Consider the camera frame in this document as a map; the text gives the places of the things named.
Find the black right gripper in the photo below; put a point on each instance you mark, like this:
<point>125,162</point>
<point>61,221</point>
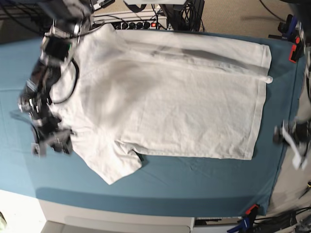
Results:
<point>45,123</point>

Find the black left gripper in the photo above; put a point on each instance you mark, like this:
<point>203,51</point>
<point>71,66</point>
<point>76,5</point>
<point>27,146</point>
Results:
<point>299,131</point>

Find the white T-shirt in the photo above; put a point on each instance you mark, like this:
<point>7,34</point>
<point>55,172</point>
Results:
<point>162,94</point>

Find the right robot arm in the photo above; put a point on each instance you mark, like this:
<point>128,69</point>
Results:
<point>71,20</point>

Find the orange black clamp bottom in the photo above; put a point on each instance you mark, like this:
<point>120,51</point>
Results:
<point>253,207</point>

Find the orange black clamp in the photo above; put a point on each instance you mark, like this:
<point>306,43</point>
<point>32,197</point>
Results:
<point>297,50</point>
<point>253,207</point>

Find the orange black clamp top right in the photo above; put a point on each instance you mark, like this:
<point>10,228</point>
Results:
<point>297,50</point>

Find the blue clamp bottom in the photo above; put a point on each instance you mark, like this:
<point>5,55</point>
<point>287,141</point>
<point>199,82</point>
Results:
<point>245,224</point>

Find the blue black clamp top right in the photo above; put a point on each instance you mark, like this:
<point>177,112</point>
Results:
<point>287,29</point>

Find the teal table cloth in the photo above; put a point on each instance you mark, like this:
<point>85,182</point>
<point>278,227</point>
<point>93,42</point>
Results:
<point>164,186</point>

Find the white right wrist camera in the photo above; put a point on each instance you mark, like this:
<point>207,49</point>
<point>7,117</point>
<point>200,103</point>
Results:
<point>39,149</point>

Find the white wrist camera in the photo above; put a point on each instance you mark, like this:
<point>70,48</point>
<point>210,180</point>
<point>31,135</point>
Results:
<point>300,158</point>
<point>39,149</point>

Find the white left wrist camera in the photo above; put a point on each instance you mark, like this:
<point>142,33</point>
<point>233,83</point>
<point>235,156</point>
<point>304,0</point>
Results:
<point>300,158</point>

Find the black power strip red switch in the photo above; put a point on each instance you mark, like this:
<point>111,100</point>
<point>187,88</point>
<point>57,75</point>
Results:
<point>138,25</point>

